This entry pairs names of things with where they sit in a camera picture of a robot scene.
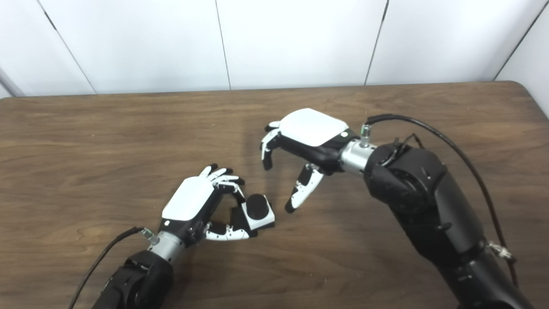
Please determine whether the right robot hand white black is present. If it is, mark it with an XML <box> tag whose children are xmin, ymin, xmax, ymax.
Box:
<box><xmin>259</xmin><ymin>108</ymin><xmax>359</xmax><ymax>214</ymax></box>

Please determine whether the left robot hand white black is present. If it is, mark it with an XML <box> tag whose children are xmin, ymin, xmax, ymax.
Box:
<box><xmin>161</xmin><ymin>163</ymin><xmax>258</xmax><ymax>247</ymax></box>

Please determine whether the black peg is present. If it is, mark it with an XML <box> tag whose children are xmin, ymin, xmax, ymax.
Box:
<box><xmin>230</xmin><ymin>194</ymin><xmax>270</xmax><ymax>237</ymax></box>

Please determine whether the white square piece with hole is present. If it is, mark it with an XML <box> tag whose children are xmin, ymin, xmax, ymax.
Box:
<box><xmin>241</xmin><ymin>195</ymin><xmax>276</xmax><ymax>230</ymax></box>

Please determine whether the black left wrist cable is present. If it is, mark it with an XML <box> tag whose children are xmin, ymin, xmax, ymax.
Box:
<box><xmin>68</xmin><ymin>226</ymin><xmax>157</xmax><ymax>309</ymax></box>

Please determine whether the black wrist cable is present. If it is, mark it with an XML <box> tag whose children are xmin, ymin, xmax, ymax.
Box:
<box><xmin>68</xmin><ymin>226</ymin><xmax>157</xmax><ymax>309</ymax></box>
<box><xmin>360</xmin><ymin>114</ymin><xmax>519</xmax><ymax>288</ymax></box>

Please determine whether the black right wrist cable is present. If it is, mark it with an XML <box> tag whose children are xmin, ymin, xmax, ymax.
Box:
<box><xmin>360</xmin><ymin>114</ymin><xmax>519</xmax><ymax>288</ymax></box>

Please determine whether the grey wall corner strip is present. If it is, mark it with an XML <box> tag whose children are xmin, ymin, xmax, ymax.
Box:
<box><xmin>0</xmin><ymin>67</ymin><xmax>26</xmax><ymax>97</ymax></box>

